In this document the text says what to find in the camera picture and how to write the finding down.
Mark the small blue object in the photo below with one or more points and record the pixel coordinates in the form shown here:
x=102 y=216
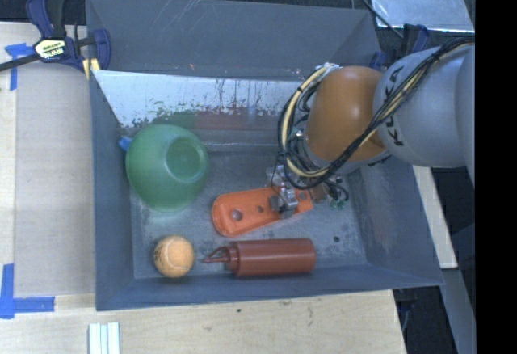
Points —
x=124 y=143

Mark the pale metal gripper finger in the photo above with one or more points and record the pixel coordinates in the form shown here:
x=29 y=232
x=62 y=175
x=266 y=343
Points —
x=287 y=203
x=278 y=178

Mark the green translucent plastic cup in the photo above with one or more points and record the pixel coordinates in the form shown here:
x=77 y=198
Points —
x=161 y=170

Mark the orange tennis ball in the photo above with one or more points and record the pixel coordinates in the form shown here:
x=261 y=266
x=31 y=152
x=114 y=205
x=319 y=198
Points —
x=173 y=256

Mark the grey metal bin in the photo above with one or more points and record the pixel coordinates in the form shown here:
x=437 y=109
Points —
x=242 y=41

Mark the red-brown squeeze bottle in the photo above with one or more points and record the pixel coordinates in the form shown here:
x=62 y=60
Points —
x=274 y=257

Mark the orange flat plastic piece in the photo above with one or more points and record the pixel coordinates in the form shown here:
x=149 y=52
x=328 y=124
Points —
x=246 y=215

